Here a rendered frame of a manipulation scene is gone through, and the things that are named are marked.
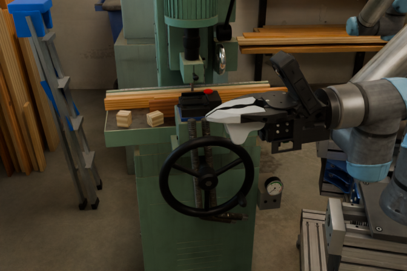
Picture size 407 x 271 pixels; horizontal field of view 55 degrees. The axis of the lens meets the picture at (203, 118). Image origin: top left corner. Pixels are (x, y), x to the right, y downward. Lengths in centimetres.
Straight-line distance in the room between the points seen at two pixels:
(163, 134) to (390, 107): 78
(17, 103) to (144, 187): 141
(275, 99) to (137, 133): 71
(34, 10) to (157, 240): 116
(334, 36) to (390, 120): 282
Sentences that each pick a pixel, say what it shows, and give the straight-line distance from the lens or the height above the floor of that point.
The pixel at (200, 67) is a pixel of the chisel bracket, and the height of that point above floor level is 106.
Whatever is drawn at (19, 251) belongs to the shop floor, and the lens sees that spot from 229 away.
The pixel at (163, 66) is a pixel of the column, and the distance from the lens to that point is 155.
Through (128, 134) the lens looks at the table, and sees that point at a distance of 128.
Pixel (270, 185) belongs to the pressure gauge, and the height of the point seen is 67.
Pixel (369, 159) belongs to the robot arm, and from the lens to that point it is 76.
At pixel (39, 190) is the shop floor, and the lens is 266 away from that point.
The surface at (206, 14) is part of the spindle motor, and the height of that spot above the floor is 124.
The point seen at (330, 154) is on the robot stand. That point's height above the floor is 70.
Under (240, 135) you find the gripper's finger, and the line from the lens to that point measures 63.
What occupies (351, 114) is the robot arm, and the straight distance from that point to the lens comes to 67.
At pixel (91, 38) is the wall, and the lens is 380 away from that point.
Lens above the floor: 150
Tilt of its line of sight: 27 degrees down
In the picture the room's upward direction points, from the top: straight up
